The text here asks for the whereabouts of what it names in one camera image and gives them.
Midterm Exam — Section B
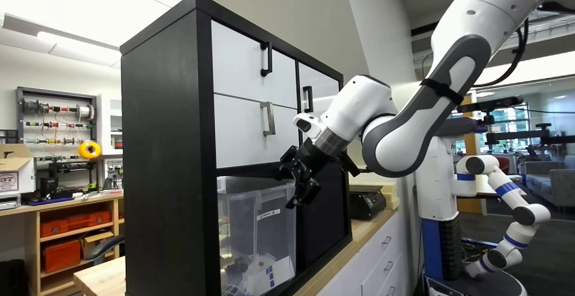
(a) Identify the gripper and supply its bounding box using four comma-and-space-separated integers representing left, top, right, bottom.
276, 139, 336, 209

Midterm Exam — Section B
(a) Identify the black fabric storage box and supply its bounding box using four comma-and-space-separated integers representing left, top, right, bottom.
296, 161, 352, 271

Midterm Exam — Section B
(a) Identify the clear plastic storage box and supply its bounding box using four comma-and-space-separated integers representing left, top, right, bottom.
217, 177, 297, 296

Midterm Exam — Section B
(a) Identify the cardboard box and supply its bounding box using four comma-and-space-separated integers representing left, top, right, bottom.
0, 144, 37, 196

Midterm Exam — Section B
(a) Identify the black device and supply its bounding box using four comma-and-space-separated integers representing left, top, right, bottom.
349, 185, 387, 221

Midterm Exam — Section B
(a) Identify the narrow white cabinet door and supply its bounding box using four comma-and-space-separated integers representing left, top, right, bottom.
299, 62, 341, 118

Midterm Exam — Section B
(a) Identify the black cabinet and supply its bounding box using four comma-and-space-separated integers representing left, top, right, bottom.
120, 0, 354, 296

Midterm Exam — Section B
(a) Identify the white and blue mobile robot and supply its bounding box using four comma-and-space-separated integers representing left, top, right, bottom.
414, 116, 552, 296

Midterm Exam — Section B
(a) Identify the office chair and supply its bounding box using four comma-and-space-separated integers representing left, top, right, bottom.
84, 235, 126, 266

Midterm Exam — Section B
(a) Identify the yellow spool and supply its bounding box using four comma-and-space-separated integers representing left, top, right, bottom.
78, 141, 102, 160

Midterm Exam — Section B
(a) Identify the window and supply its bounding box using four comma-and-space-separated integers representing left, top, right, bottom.
454, 103, 531, 155

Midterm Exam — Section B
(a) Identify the wooden table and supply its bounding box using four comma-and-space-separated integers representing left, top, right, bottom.
74, 256, 127, 296

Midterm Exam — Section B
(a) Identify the long orange case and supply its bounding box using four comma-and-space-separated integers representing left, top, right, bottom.
40, 210, 112, 239

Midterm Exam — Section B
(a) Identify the square orange case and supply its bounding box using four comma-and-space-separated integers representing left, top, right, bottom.
42, 238, 82, 274

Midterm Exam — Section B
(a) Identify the grey sofa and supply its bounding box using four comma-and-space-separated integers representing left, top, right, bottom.
522, 155, 575, 208

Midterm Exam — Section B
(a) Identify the wooden workbench shelf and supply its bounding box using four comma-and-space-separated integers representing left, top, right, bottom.
0, 190, 126, 296

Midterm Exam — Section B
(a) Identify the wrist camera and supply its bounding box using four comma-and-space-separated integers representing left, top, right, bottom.
337, 151, 361, 178

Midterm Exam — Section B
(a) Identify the grey drawer handle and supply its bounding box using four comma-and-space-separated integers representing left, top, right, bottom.
260, 102, 276, 137

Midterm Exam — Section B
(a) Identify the white drawer with grey handle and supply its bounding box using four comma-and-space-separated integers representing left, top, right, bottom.
214, 93, 301, 169

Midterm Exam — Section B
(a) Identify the black door handle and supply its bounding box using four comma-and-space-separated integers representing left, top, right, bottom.
302, 85, 314, 114

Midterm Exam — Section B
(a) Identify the black drawer handle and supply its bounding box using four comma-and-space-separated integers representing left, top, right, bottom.
260, 41, 274, 78

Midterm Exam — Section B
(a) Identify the white drawer with black handle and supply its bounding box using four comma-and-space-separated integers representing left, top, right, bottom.
211, 20, 298, 109

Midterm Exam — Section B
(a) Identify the camera on mount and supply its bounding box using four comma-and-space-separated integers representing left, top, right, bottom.
456, 95, 525, 128

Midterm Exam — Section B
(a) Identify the wire spool rack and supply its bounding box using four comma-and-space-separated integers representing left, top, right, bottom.
15, 86, 98, 164

